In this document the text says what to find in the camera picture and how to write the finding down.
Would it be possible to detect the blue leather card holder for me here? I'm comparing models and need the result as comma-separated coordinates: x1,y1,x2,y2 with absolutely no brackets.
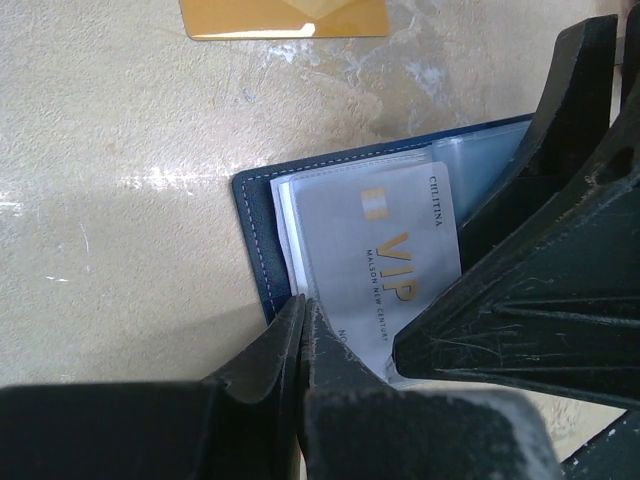
232,115,531,387

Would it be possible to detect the gold credit card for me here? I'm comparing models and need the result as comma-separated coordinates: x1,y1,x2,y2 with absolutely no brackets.
180,0,390,40

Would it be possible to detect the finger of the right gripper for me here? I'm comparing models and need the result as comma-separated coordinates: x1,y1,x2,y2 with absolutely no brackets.
393,91,639,408
458,14,618,270

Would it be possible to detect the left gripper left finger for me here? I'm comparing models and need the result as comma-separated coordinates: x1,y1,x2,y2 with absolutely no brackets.
1,296,306,479

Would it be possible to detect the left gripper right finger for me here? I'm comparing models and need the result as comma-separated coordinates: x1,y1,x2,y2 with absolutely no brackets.
302,300,562,479

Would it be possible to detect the silver VIP credit card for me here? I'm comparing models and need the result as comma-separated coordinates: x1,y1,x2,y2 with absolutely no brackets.
287,162,461,383

